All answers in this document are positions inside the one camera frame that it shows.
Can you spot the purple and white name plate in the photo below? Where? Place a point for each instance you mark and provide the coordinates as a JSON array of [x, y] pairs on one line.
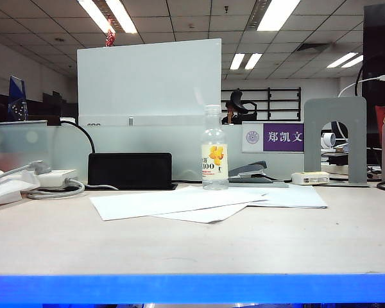
[[282, 137]]

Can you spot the grey flat metal plate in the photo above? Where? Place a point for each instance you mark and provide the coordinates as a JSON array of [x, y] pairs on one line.
[[276, 184]]

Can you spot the grey power plug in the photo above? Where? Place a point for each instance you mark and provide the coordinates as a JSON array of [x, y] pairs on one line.
[[41, 167]]

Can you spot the black wall shelf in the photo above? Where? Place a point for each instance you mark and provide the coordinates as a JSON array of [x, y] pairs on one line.
[[269, 96]]

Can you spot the blue crystal trophy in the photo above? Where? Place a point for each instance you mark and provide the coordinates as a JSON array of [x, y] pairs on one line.
[[16, 93]]

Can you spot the red hanging ornament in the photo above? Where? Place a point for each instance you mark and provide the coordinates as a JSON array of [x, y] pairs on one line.
[[110, 37]]

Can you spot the grey metal arched bookend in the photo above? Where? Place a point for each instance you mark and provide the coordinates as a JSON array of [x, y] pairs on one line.
[[311, 144]]

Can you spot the small white device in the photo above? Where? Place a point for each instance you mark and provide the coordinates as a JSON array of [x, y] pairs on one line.
[[309, 179]]

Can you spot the white frosted board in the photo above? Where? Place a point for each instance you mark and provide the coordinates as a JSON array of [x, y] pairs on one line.
[[147, 80]]

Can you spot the seated person dark clothes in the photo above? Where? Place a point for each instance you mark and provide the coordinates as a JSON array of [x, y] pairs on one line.
[[229, 119]]

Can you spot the clear plastic drink bottle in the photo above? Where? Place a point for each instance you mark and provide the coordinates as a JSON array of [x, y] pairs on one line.
[[214, 160]]

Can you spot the fluorescent ceiling light panel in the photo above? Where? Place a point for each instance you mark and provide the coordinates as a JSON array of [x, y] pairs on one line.
[[237, 61], [253, 61], [277, 14], [353, 61], [122, 16], [94, 14], [341, 60]]

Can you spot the frosted glass desk partition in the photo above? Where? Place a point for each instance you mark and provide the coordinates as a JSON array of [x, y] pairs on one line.
[[186, 150]]

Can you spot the grey stapler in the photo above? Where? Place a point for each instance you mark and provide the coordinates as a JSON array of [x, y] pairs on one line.
[[247, 170]]

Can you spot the white paper stack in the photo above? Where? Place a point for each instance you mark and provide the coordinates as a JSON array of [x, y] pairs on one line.
[[295, 197]]

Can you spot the black desk socket box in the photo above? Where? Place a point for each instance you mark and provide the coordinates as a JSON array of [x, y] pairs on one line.
[[130, 170]]

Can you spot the tall black cabinet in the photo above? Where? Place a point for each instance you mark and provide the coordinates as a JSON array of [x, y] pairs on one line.
[[381, 48]]

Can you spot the white desk fan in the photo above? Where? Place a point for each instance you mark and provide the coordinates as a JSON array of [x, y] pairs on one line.
[[328, 140]]

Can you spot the dark ceiling air vent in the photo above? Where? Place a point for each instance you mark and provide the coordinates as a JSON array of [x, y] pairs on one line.
[[314, 47]]

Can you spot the large white paper sheet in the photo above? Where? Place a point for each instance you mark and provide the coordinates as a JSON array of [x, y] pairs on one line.
[[147, 202]]

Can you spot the black office chair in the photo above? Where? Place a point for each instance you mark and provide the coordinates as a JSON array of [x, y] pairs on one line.
[[235, 96]]

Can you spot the white printed plastic bag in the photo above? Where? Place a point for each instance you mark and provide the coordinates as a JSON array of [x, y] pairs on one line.
[[3, 192]]

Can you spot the white power strip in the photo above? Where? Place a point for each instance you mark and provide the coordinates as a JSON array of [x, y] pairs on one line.
[[61, 176]]

